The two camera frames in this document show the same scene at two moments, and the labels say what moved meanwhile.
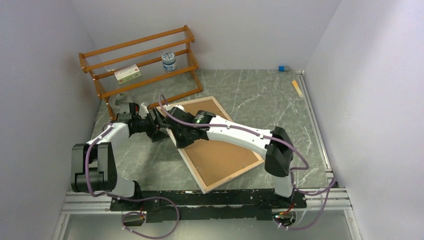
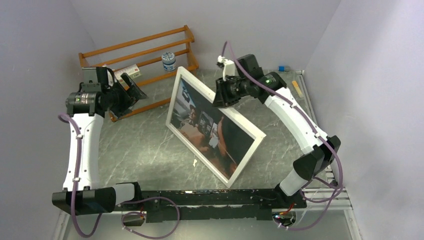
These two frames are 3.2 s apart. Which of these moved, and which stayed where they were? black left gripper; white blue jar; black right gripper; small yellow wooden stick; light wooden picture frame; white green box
Moved: black right gripper; light wooden picture frame; black left gripper
Stayed: white blue jar; white green box; small yellow wooden stick
